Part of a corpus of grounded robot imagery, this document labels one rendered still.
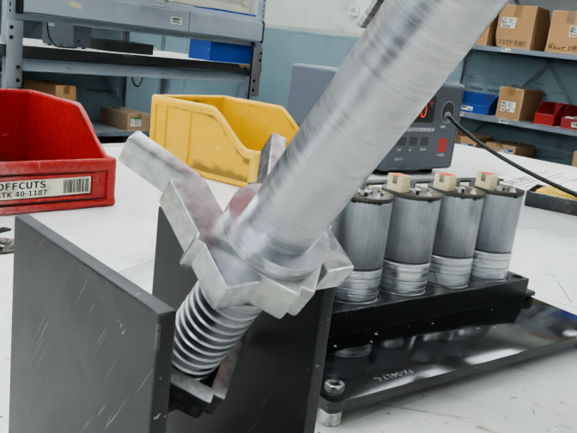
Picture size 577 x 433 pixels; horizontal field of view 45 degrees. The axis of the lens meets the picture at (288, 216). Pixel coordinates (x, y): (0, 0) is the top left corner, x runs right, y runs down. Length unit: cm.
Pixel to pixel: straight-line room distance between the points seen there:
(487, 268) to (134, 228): 20
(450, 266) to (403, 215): 4
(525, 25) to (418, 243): 454
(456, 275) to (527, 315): 4
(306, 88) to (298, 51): 547
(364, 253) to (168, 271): 13
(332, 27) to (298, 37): 36
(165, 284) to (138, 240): 24
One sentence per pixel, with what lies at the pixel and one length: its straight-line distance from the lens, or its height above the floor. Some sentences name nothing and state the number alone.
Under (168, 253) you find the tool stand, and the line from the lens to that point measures 15.
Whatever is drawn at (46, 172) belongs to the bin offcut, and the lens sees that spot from 44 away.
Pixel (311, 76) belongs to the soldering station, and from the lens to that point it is 76.
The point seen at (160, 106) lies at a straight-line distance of 61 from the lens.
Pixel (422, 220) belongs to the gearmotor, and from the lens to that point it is 28.
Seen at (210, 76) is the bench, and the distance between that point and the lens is 343.
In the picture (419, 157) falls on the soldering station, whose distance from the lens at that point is 73.
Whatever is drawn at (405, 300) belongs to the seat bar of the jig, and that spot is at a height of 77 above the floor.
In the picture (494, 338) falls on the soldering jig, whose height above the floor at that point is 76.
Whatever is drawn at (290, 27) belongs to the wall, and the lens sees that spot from 632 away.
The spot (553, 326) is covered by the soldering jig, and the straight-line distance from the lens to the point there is 32.
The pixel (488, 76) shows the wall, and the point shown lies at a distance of 532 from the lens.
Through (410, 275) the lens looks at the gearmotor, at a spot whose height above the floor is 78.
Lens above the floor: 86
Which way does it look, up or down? 14 degrees down
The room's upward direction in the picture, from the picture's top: 7 degrees clockwise
